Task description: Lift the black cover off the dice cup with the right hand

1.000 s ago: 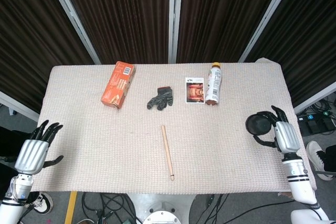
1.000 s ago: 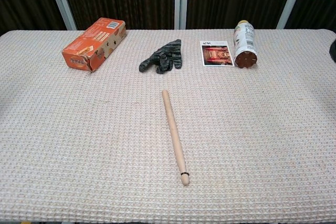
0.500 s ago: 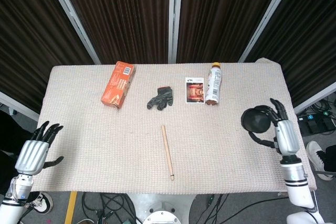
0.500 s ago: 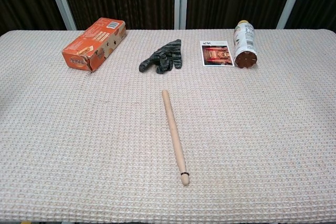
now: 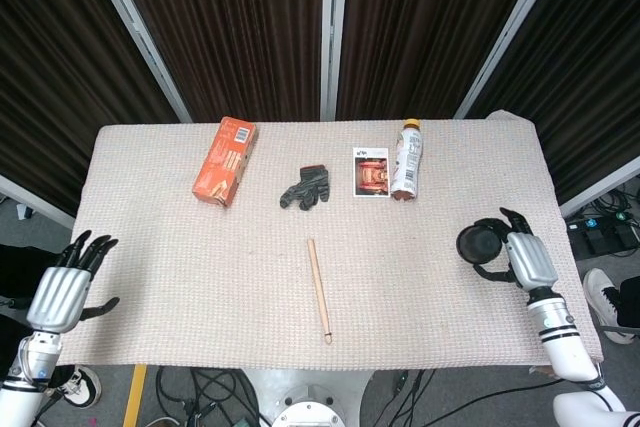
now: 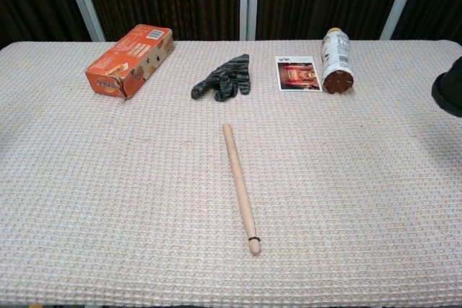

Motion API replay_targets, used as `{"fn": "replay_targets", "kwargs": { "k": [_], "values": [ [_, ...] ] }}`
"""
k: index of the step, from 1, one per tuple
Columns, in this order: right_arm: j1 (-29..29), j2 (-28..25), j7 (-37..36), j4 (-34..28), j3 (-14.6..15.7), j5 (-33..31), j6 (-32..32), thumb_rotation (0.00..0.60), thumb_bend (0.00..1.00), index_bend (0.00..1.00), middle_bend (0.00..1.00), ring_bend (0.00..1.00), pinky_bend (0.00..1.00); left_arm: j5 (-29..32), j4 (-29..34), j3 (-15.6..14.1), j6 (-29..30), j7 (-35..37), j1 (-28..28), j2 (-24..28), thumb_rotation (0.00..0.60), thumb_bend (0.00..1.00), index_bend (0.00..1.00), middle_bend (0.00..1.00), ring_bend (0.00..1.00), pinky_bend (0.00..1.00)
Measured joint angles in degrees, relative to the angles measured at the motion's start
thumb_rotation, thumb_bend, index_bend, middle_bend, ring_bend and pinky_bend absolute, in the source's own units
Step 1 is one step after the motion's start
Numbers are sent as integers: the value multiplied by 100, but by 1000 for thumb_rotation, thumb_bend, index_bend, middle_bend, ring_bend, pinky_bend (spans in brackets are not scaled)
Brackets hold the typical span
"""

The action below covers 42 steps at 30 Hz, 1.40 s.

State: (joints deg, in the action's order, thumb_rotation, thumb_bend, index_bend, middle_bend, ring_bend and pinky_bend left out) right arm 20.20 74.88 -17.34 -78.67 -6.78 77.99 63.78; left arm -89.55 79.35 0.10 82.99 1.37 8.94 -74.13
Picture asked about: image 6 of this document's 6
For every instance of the black cup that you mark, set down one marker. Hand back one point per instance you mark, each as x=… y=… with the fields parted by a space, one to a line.
x=438 y=97

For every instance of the black round jar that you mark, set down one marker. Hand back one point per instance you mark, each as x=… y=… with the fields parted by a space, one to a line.
x=453 y=77

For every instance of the wooden stick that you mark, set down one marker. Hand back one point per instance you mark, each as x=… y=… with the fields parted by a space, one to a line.
x=238 y=185

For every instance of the black grey work glove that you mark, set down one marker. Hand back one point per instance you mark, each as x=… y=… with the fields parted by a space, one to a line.
x=227 y=77

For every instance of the white photo card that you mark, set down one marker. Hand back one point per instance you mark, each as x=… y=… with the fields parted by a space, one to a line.
x=297 y=73

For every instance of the beige woven table cloth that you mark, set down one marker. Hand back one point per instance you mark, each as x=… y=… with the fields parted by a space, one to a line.
x=144 y=178

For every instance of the orange cardboard box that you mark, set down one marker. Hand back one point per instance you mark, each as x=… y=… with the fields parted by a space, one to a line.
x=126 y=59

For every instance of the white bottle with yellow cap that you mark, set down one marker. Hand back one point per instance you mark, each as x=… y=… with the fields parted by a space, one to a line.
x=337 y=59

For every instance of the grey metal partition post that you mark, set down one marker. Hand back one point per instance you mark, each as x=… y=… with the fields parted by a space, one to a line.
x=400 y=1
x=84 y=1
x=248 y=1

